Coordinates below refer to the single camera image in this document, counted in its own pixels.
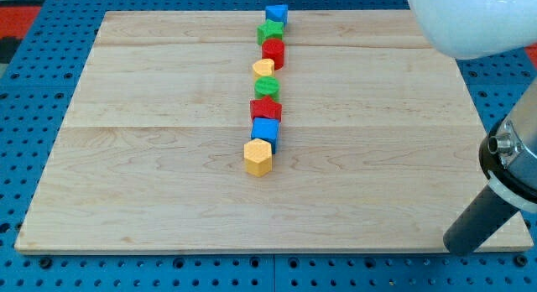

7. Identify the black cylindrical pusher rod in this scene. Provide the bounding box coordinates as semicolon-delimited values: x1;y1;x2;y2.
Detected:
443;185;519;256

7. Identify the wooden board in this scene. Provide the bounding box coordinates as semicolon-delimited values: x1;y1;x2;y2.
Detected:
13;9;534;255

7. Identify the yellow hexagon block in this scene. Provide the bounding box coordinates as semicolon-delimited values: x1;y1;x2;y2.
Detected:
243;138;273;177

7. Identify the green cylinder block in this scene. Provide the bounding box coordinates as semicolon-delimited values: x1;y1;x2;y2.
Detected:
254;76;280;102

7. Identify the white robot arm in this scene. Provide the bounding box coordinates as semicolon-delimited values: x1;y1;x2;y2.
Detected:
407;0;536;256

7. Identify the green star block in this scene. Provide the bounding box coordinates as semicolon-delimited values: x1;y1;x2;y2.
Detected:
257;19;284;45

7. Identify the blue triangle block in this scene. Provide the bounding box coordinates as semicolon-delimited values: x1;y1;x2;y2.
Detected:
265;4;289;26

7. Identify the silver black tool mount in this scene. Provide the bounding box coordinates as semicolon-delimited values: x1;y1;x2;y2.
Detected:
480;82;536;213

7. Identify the blue cube block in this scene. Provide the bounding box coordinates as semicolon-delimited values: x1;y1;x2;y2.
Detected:
251;117;279;154

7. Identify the red star block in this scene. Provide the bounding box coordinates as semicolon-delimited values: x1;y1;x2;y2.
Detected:
249;96;283;122

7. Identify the red cylinder block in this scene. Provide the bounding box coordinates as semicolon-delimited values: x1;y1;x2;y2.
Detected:
261;38;285;70

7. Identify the yellow heart block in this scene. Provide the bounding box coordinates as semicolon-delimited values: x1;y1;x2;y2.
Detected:
252;59;275;81

